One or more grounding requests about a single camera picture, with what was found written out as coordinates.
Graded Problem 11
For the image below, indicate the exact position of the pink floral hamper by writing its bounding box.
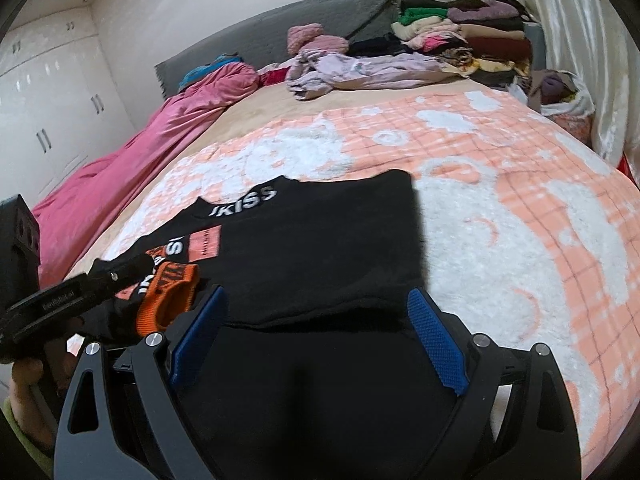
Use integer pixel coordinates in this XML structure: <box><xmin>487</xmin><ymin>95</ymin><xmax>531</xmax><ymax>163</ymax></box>
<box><xmin>552</xmin><ymin>110</ymin><xmax>597</xmax><ymax>150</ymax></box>

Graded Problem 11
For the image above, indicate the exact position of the grey covered headboard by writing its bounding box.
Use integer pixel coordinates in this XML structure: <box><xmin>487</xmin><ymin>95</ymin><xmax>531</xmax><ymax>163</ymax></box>
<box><xmin>154</xmin><ymin>0</ymin><xmax>401</xmax><ymax>98</ymax></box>

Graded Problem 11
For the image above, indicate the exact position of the orange and white plush blanket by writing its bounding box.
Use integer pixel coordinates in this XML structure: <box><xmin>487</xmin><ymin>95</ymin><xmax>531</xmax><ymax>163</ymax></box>
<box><xmin>65</xmin><ymin>87</ymin><xmax>636</xmax><ymax>476</ymax></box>

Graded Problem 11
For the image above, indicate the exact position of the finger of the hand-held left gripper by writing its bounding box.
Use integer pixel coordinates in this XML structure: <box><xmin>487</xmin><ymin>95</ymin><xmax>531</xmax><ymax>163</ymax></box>
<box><xmin>75</xmin><ymin>255</ymin><xmax>156</xmax><ymax>306</ymax></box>

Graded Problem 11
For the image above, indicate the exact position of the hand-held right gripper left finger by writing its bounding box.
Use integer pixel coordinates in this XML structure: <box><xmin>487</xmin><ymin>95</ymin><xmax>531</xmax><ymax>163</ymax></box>
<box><xmin>52</xmin><ymin>284</ymin><xmax>231</xmax><ymax>480</ymax></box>

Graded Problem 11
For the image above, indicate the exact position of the white wardrobe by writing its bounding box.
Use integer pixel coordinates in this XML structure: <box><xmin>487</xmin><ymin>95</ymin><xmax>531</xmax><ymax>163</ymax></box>
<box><xmin>0</xmin><ymin>10</ymin><xmax>137</xmax><ymax>211</ymax></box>

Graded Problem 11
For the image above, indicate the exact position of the person's left hand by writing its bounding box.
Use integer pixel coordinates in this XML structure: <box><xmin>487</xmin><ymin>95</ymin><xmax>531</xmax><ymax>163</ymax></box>
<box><xmin>9</xmin><ymin>337</ymin><xmax>77</xmax><ymax>453</ymax></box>

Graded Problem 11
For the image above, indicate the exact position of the blue cloth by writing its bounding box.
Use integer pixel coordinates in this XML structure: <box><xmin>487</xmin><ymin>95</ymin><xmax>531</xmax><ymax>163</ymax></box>
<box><xmin>179</xmin><ymin>55</ymin><xmax>241</xmax><ymax>88</ymax></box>

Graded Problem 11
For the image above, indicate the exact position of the pile of folded clothes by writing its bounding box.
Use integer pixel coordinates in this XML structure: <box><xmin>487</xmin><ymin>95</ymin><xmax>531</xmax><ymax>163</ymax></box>
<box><xmin>390</xmin><ymin>0</ymin><xmax>533</xmax><ymax>86</ymax></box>

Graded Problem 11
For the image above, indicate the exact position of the beige bed sheet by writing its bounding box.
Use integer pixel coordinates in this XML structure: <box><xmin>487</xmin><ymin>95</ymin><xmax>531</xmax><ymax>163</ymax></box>
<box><xmin>90</xmin><ymin>74</ymin><xmax>481</xmax><ymax>241</ymax></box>

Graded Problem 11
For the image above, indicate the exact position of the fluffy pink cushion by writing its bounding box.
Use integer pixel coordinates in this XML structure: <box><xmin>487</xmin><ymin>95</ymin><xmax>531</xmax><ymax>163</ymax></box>
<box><xmin>287</xmin><ymin>22</ymin><xmax>323</xmax><ymax>52</ymax></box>
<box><xmin>300</xmin><ymin>35</ymin><xmax>349</xmax><ymax>57</ymax></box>

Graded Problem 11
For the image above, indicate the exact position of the white bag of clothes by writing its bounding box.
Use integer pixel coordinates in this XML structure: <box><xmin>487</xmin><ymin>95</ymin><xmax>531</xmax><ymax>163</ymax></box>
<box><xmin>507</xmin><ymin>67</ymin><xmax>596</xmax><ymax>118</ymax></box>

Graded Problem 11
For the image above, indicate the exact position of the red object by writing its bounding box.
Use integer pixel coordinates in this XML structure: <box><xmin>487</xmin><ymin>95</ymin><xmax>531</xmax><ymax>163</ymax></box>
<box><xmin>617</xmin><ymin>155</ymin><xmax>637</xmax><ymax>187</ymax></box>

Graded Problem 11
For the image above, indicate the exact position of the black crumpled garment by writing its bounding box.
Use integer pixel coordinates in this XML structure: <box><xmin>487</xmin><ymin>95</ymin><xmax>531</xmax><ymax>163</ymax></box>
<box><xmin>350</xmin><ymin>34</ymin><xmax>416</xmax><ymax>58</ymax></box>

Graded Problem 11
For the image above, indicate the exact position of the grey padded board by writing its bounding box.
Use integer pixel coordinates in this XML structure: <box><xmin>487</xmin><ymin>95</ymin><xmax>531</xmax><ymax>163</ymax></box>
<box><xmin>522</xmin><ymin>22</ymin><xmax>549</xmax><ymax>72</ymax></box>

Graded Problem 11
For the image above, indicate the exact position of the pink duvet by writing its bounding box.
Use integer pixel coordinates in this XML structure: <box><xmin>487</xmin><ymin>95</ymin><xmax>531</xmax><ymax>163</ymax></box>
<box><xmin>30</xmin><ymin>62</ymin><xmax>261</xmax><ymax>286</ymax></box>

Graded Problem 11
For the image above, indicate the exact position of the red cloth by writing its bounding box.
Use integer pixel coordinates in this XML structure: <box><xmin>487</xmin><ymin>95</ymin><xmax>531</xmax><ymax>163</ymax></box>
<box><xmin>257</xmin><ymin>67</ymin><xmax>292</xmax><ymax>87</ymax></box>

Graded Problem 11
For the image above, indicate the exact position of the person's left forearm green sleeve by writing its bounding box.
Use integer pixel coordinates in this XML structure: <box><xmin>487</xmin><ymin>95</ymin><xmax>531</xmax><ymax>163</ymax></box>
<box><xmin>0</xmin><ymin>397</ymin><xmax>53</xmax><ymax>471</ymax></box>

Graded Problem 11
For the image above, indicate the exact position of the white satin curtain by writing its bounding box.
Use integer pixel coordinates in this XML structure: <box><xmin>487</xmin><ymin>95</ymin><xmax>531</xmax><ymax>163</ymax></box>
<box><xmin>510</xmin><ymin>0</ymin><xmax>640</xmax><ymax>186</ymax></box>

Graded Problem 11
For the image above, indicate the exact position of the black printed t-shirt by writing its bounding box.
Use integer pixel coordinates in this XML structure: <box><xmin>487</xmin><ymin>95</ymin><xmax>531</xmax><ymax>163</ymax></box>
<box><xmin>87</xmin><ymin>170</ymin><xmax>476</xmax><ymax>480</ymax></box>

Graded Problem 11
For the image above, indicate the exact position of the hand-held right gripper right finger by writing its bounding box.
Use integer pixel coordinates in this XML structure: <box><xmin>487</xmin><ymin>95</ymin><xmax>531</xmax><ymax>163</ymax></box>
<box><xmin>406</xmin><ymin>287</ymin><xmax>581</xmax><ymax>480</ymax></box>

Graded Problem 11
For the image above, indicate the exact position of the lilac garment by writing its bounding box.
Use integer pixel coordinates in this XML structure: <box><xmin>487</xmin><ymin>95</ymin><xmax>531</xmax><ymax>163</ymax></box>
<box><xmin>286</xmin><ymin>50</ymin><xmax>468</xmax><ymax>101</ymax></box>

